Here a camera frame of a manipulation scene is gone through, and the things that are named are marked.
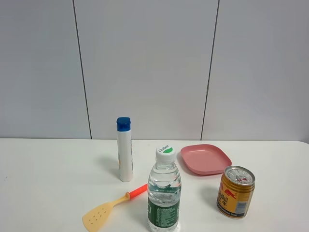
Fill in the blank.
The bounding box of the clear water bottle green label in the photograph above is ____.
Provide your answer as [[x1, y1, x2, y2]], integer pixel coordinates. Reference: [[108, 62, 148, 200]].
[[147, 144, 182, 232]]

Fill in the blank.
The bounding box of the white tube blue cap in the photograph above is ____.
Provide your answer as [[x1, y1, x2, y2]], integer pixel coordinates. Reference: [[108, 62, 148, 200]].
[[116, 117, 133, 182]]

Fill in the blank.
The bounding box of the pink square plate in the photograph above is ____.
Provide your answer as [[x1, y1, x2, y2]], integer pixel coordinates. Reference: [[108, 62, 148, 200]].
[[180, 144, 232, 175]]

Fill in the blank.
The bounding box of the gold energy drink can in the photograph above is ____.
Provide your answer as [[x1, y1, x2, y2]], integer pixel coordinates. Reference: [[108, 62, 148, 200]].
[[216, 165, 255, 219]]

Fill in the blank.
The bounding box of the yellow spatula orange handle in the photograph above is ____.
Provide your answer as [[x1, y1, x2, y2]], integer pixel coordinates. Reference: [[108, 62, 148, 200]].
[[82, 184, 147, 232]]

